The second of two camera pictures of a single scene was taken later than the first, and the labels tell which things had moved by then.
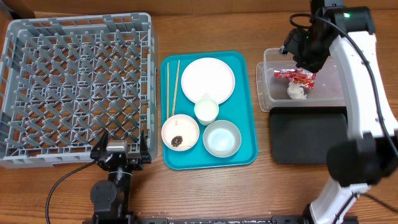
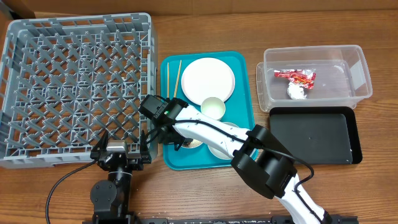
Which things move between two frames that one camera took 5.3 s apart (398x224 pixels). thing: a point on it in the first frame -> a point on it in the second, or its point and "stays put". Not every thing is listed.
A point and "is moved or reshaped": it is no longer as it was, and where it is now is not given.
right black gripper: [306, 64] -> [170, 137]
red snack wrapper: [300, 76] stays put
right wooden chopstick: [176, 81] stays put
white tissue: [296, 92] stays put
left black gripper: [137, 165] stays put
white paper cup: [206, 111] is moved or reshaped
